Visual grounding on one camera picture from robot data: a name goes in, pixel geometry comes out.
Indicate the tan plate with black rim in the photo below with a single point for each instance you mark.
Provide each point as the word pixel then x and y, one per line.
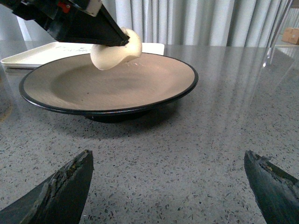
pixel 73 85

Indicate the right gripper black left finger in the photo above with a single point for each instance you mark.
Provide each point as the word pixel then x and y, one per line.
pixel 60 199

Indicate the cream bear-print serving tray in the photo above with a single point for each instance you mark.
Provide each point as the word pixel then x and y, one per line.
pixel 36 57

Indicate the grey pleated curtain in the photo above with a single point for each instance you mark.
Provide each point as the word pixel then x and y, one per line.
pixel 236 23

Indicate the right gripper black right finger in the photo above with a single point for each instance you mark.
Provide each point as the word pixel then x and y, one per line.
pixel 276 192

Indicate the white steamed bun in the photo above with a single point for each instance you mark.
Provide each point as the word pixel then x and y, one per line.
pixel 105 57

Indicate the cardboard box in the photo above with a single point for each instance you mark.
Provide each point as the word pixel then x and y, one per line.
pixel 291 35

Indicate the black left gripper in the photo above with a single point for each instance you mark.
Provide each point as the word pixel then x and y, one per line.
pixel 76 21

